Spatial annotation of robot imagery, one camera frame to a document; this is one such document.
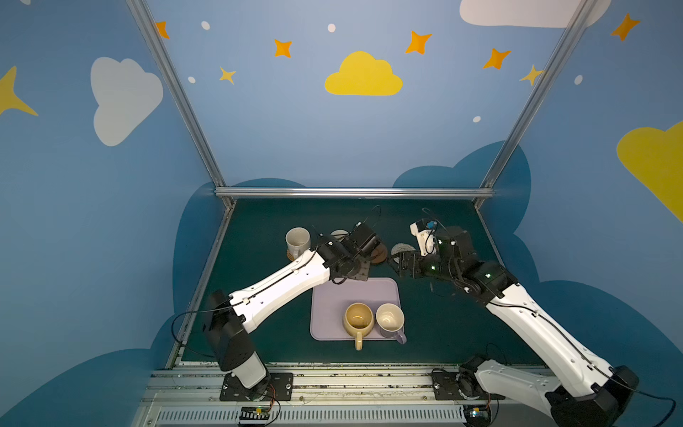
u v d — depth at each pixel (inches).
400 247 40.6
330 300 35.7
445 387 29.0
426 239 24.5
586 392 15.2
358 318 34.0
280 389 29.1
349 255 20.6
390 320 33.6
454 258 21.3
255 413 28.7
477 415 28.9
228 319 15.6
